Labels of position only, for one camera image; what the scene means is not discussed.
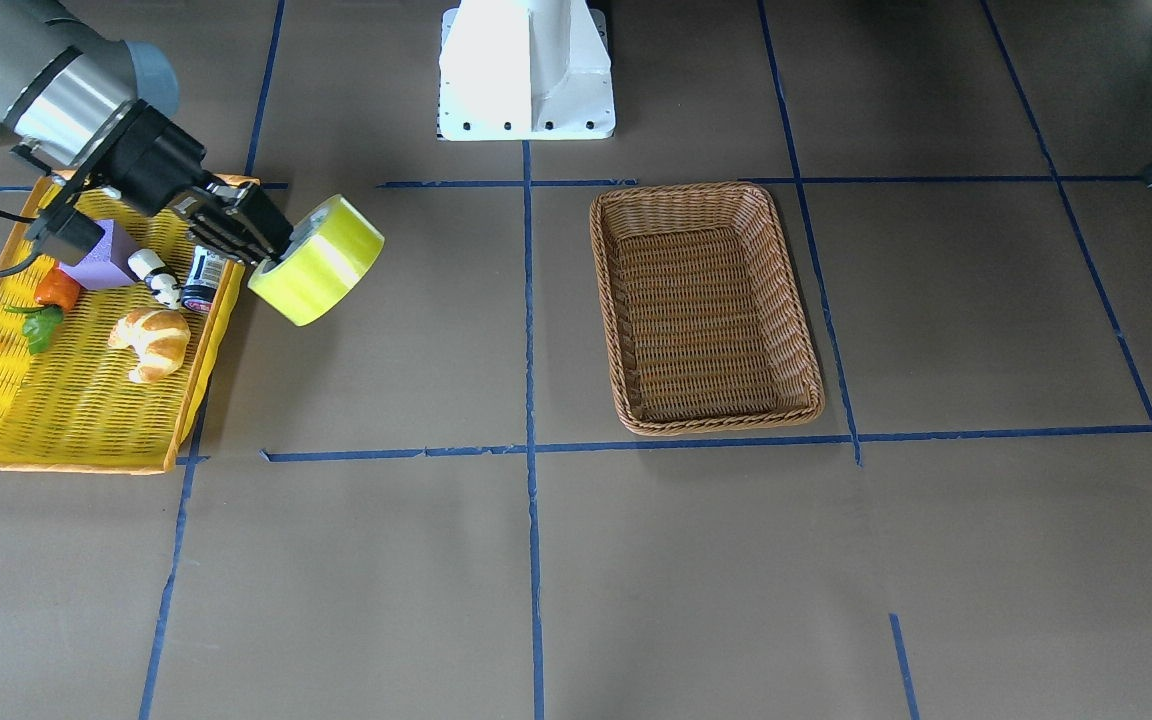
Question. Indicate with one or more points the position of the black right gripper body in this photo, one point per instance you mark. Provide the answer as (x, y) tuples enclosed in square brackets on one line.
[(158, 160)]

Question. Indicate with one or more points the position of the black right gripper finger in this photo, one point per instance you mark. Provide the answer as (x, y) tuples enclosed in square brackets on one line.
[(246, 223), (212, 226)]

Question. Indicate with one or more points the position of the yellow tape roll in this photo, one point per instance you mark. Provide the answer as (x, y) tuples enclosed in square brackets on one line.
[(331, 250)]

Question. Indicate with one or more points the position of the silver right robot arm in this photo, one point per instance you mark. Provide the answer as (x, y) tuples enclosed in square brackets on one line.
[(69, 98)]

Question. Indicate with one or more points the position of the yellow plastic woven basket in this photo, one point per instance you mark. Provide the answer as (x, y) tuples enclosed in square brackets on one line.
[(73, 408)]

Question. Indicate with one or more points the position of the brown wicker basket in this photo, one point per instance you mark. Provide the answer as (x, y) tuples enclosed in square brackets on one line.
[(704, 325)]

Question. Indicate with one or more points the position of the small dark can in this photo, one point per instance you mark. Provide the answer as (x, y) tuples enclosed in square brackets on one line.
[(201, 289)]

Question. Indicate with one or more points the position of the white small bottle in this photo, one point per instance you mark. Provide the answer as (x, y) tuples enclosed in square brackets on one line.
[(158, 279)]

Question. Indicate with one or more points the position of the purple foam cube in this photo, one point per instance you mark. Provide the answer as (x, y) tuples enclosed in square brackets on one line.
[(108, 264)]

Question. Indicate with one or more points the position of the toy croissant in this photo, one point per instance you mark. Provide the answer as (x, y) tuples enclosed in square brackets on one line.
[(159, 337)]

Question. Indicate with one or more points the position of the toy carrot with leaves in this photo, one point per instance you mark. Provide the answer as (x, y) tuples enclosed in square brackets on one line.
[(56, 296)]

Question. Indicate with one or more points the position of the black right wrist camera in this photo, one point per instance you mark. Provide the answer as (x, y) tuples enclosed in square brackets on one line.
[(61, 230)]

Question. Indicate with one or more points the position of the white pedestal column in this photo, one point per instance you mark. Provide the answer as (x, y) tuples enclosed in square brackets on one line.
[(526, 71)]

